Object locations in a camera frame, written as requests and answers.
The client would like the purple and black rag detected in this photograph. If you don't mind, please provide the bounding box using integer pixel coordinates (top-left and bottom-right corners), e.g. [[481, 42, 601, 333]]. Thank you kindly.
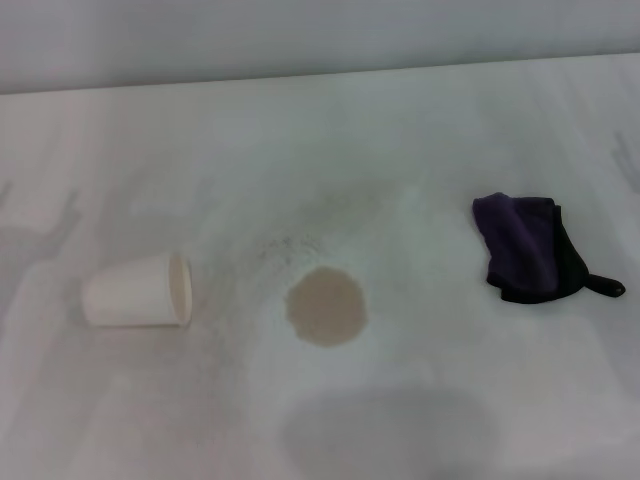
[[472, 192, 626, 304]]

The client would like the brown water stain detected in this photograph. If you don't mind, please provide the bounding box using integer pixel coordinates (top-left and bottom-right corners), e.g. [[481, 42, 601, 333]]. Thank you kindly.
[[284, 266, 369, 349]]

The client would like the white paper cup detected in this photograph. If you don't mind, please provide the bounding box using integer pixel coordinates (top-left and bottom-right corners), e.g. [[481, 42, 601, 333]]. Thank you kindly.
[[82, 253, 194, 330]]

